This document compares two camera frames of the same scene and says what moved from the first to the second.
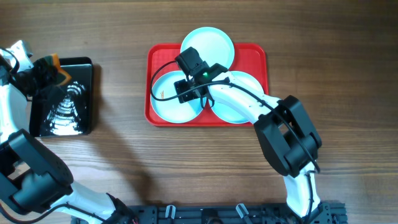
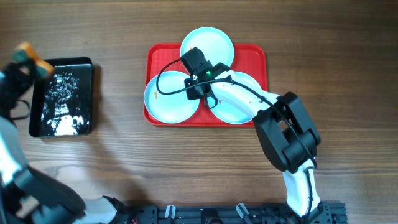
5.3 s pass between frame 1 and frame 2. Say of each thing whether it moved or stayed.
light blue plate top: stayed
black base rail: stayed
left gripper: moved
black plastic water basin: stayed
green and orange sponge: moved
